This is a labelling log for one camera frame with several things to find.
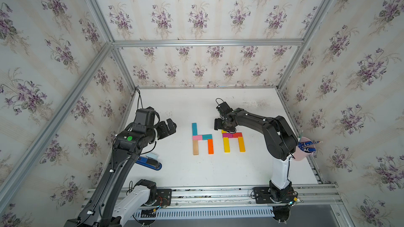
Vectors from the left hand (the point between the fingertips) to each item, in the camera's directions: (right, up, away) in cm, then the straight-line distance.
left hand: (170, 129), depth 72 cm
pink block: (+12, -9, +21) cm, 26 cm away
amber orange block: (+38, -12, +20) cm, 45 cm away
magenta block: (+30, -7, +21) cm, 37 cm away
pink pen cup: (+68, -11, +8) cm, 70 cm away
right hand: (+27, -3, +25) cm, 37 cm away
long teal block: (+10, -4, +24) cm, 26 cm away
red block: (+36, -7, +21) cm, 42 cm away
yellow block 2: (+29, -13, +19) cm, 37 cm away
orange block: (+20, -15, +16) cm, 30 cm away
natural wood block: (+11, -14, +18) cm, 25 cm away
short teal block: (+17, -9, +22) cm, 29 cm away
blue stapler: (-13, -20, +10) cm, 26 cm away
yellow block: (+27, -4, +16) cm, 32 cm away
